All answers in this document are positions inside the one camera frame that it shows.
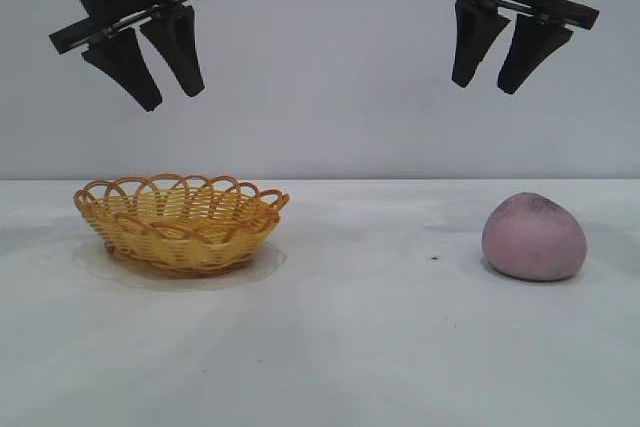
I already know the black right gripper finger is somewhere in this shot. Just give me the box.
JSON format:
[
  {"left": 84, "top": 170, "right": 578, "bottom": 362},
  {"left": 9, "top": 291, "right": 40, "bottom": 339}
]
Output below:
[
  {"left": 496, "top": 13, "right": 575, "bottom": 96},
  {"left": 450, "top": 0, "right": 512, "bottom": 89}
]

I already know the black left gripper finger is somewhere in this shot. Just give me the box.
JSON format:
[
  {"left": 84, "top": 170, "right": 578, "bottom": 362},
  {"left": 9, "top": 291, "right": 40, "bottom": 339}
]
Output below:
[
  {"left": 139, "top": 3, "right": 206, "bottom": 98},
  {"left": 81, "top": 26, "right": 164, "bottom": 114}
]

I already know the yellow woven wicker basket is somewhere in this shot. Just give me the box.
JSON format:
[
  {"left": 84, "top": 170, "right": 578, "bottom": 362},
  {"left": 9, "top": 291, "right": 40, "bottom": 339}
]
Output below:
[{"left": 73, "top": 172, "right": 291, "bottom": 280}]

